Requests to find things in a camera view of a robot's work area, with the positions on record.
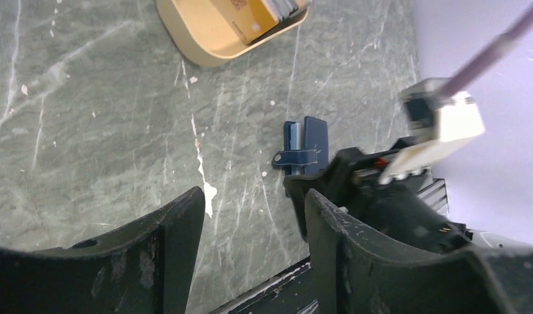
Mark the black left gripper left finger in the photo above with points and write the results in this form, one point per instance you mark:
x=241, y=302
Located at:
x=145, y=266

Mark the stack of cards in tray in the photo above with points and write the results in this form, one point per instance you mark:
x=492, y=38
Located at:
x=252, y=19

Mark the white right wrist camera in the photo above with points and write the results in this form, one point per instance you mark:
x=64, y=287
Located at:
x=439, y=125

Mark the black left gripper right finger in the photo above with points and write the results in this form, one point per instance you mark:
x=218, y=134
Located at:
x=357, y=269

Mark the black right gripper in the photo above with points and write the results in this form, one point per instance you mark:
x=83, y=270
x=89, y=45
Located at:
x=395, y=209

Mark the beige oval card tray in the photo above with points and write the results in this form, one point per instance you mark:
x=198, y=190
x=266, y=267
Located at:
x=205, y=38

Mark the blue leather card holder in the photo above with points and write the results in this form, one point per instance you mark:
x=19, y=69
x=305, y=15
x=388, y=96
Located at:
x=306, y=148

